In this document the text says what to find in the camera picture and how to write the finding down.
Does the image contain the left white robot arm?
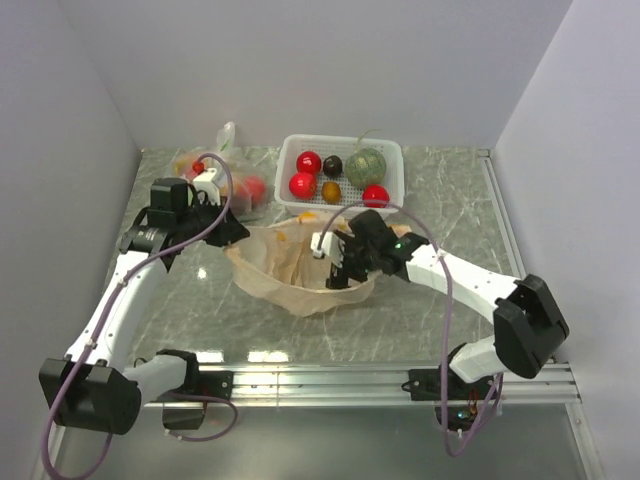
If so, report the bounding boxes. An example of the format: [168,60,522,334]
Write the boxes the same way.
[39,169,249,435]

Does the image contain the orange brown fake fruit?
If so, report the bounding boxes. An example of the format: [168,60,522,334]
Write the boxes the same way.
[321,181,342,205]

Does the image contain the green netted fake melon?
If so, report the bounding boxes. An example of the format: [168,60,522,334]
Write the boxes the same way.
[343,129,387,189]

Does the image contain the beige plastic bag orange prints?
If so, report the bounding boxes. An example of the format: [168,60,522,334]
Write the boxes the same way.
[224,211,378,317]

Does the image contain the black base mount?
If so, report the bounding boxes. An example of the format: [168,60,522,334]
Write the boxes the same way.
[158,371,234,432]
[401,368,493,432]

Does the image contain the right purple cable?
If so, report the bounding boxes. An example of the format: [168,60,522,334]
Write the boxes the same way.
[319,202,504,457]

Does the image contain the clear tied bag of fruits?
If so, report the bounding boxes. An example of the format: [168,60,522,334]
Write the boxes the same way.
[167,121,268,220]

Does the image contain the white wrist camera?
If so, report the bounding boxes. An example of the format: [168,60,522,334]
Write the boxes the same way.
[192,161,221,205]
[310,232,345,268]

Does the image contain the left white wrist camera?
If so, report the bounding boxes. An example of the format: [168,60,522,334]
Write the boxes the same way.
[192,161,221,205]

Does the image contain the red fake apple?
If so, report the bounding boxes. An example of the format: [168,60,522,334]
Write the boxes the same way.
[288,172,317,200]
[362,184,390,208]
[296,150,323,175]

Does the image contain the dark brown fake fruit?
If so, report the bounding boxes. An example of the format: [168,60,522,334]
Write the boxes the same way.
[323,155,343,178]

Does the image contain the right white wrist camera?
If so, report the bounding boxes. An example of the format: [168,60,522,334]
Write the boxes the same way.
[310,232,345,268]

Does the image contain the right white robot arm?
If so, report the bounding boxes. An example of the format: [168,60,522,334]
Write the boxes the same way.
[311,210,570,400]

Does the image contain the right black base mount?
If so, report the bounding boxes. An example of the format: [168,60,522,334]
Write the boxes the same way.
[401,368,493,432]

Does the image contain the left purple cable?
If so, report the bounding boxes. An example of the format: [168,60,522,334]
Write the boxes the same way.
[40,153,240,479]

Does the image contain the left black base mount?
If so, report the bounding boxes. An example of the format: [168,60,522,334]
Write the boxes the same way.
[158,371,234,432]

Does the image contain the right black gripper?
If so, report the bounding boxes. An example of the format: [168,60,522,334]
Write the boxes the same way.
[325,233,379,301]

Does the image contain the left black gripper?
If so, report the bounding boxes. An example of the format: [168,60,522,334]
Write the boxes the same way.
[177,196,250,248]

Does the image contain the white perforated plastic basket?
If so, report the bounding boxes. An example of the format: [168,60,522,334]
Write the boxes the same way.
[274,134,405,215]

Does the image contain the purple cable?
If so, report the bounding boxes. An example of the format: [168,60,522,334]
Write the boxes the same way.
[40,153,240,479]
[319,202,504,457]

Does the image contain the aluminium front rail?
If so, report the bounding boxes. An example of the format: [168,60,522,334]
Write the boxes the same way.
[139,362,584,409]

